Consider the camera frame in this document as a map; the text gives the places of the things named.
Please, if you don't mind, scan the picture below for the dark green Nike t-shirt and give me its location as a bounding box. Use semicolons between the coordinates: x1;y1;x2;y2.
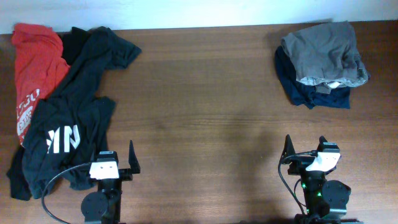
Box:
22;27;142;199

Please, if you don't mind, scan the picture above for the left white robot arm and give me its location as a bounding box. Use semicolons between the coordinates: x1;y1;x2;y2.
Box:
81;142;141;224

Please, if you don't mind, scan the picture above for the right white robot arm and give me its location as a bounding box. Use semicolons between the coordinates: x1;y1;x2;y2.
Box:
277;135;360;224

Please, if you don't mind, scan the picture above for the folded navy blue t-shirt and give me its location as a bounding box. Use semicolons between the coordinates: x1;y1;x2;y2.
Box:
274;46;351;110

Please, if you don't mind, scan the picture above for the folded grey t-shirt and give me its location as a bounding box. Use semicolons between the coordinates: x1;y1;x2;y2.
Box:
281;22;370;93

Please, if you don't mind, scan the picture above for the black t-shirt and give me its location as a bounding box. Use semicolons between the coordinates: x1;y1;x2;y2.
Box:
6;26;93;202

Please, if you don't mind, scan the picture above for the red printed t-shirt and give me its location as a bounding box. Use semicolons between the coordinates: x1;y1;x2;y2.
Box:
11;22;71;147

